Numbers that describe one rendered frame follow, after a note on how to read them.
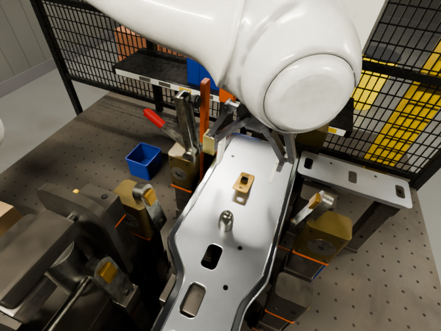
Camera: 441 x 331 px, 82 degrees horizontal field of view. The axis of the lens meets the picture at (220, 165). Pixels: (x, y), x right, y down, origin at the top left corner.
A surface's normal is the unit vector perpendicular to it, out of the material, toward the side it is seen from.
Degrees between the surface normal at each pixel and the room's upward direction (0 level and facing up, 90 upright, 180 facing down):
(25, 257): 0
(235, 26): 61
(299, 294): 0
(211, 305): 0
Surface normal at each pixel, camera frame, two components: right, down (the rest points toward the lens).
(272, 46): -0.58, -0.15
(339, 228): 0.07, -0.69
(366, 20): -0.37, 0.65
